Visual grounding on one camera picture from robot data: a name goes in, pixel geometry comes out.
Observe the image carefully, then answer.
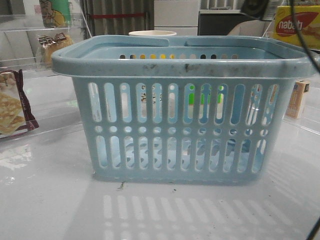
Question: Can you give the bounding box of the packaged bread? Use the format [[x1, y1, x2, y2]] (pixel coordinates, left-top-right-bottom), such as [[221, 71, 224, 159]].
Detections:
[[36, 32, 74, 67]]

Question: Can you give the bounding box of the light blue plastic basket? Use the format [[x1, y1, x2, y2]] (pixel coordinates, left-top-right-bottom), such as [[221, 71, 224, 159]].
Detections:
[[51, 35, 316, 185]]

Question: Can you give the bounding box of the white paper cup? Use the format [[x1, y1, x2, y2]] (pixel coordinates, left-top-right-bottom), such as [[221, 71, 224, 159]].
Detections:
[[128, 30, 177, 37]]

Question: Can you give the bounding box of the white drawer cabinet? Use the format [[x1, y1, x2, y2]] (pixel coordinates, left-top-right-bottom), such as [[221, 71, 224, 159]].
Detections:
[[153, 0, 201, 36]]

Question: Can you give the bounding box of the clear acrylic shelf right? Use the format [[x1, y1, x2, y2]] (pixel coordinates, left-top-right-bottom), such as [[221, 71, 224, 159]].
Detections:
[[284, 74, 320, 135]]

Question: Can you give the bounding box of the clear acrylic shelf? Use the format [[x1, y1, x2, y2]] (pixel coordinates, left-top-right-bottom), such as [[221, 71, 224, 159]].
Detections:
[[0, 12, 92, 72], [284, 74, 320, 135]]

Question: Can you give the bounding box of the brown cracker snack bag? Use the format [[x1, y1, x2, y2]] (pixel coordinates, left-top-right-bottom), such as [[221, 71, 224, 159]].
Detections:
[[0, 69, 39, 139]]

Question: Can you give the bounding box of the green cartoon snack package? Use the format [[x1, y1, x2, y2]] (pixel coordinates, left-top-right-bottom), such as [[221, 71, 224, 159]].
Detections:
[[39, 0, 71, 28]]

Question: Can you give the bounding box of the yellow nabati wafer box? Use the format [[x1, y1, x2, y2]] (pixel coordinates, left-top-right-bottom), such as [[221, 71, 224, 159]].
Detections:
[[271, 5, 320, 50]]

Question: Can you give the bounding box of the clear acrylic shelf left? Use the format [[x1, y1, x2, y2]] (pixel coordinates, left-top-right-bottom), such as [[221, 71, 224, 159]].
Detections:
[[0, 12, 92, 72]]

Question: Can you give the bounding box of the black cable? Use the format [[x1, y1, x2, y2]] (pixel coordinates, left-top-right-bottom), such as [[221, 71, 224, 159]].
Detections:
[[289, 0, 320, 76]]

